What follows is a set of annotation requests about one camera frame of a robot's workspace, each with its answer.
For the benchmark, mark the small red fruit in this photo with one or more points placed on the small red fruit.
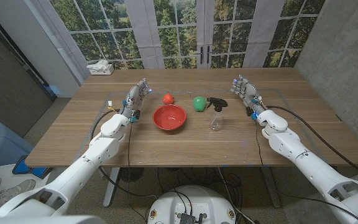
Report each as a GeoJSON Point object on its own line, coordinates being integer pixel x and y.
{"type": "Point", "coordinates": [168, 99]}

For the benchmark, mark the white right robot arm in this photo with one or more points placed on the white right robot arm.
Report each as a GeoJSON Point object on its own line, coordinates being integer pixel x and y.
{"type": "Point", "coordinates": [306, 161]}

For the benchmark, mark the black round fan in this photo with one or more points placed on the black round fan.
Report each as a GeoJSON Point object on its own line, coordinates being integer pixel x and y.
{"type": "Point", "coordinates": [131, 174]}

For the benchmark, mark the printed window forest backdrop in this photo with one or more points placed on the printed window forest backdrop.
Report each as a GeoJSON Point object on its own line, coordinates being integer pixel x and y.
{"type": "Point", "coordinates": [172, 37]}

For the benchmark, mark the clear spray bottle black head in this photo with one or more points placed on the clear spray bottle black head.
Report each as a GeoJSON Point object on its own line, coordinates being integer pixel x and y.
{"type": "Point", "coordinates": [217, 121]}

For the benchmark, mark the red bowl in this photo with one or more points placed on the red bowl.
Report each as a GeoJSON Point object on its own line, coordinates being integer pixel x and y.
{"type": "Point", "coordinates": [169, 119]}

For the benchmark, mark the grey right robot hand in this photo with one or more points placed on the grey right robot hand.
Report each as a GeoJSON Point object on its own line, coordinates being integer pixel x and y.
{"type": "Point", "coordinates": [249, 91]}

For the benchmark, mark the white tissue box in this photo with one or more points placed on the white tissue box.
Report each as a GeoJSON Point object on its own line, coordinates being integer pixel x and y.
{"type": "Point", "coordinates": [101, 69]}

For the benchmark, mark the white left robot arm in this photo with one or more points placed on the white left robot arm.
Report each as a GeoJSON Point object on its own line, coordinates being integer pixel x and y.
{"type": "Point", "coordinates": [82, 168]}

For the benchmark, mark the grey table leg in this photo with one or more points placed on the grey table leg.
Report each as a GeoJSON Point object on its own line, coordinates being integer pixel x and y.
{"type": "Point", "coordinates": [270, 186]}

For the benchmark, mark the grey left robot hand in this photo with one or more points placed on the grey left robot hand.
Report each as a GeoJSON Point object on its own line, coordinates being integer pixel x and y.
{"type": "Point", "coordinates": [134, 98]}

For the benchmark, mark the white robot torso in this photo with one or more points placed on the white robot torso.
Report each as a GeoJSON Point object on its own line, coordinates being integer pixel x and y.
{"type": "Point", "coordinates": [191, 202]}

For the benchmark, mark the white table leg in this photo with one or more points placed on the white table leg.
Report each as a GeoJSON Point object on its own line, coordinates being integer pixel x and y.
{"type": "Point", "coordinates": [110, 186]}

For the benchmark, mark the blue flat pad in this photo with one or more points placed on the blue flat pad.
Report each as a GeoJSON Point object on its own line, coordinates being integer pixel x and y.
{"type": "Point", "coordinates": [26, 169]}

